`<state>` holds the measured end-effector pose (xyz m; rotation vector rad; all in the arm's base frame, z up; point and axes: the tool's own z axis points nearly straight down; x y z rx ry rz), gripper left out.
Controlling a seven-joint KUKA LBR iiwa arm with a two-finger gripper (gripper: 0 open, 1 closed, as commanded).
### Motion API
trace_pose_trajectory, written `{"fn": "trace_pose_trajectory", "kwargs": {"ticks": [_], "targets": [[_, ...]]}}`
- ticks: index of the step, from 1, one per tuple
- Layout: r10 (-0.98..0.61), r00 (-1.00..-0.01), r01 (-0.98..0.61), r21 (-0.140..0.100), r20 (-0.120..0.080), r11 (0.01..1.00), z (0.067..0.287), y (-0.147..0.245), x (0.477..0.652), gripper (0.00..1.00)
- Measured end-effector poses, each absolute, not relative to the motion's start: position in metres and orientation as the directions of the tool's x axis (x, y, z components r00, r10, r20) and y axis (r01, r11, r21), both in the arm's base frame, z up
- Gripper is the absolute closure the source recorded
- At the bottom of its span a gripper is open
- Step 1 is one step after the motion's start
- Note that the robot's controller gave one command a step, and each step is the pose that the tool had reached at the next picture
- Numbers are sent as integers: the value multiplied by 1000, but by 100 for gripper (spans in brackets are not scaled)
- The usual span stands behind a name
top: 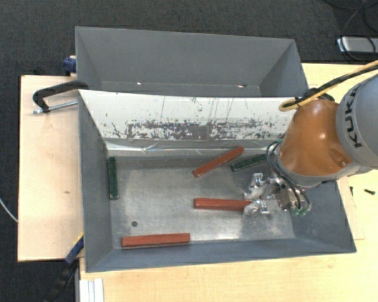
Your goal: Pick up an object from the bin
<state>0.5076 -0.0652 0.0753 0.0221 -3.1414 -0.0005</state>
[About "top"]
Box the grey metal bin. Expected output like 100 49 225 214
74 26 357 273

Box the dark green flat block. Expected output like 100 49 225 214
107 156 119 200
229 153 269 173

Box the pale wood board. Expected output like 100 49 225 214
17 74 84 262

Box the red-brown flat block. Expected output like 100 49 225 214
192 146 246 179
193 197 253 212
120 232 192 249

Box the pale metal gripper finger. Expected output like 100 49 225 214
243 172 270 201
242 199 272 218

